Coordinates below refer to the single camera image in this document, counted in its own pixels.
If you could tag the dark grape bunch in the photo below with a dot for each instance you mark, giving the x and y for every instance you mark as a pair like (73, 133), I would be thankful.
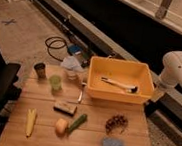
(119, 121)

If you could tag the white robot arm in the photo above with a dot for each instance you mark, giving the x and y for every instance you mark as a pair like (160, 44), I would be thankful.
(170, 76)

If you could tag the green plastic cup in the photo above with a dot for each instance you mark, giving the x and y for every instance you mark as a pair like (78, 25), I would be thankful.
(55, 82)

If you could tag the dark metal cup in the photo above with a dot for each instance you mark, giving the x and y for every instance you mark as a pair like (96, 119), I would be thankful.
(40, 70)

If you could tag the clear glass jar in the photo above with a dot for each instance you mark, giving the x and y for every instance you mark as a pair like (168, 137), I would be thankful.
(71, 74)

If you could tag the yellow plastic bin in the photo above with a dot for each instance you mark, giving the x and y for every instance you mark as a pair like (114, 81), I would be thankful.
(124, 71)

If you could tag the blue box on floor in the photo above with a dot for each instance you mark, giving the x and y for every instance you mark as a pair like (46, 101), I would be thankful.
(74, 49)

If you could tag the dark rectangular scrub block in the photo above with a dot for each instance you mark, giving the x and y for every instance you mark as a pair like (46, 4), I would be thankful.
(67, 108)

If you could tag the green cucumber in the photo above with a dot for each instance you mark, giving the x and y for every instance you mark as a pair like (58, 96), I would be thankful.
(77, 123)

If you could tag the yellow orange fruit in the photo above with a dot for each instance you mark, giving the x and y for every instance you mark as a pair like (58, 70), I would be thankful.
(61, 126)

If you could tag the yellow corn cob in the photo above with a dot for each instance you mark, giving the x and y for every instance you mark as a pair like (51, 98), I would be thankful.
(31, 118)

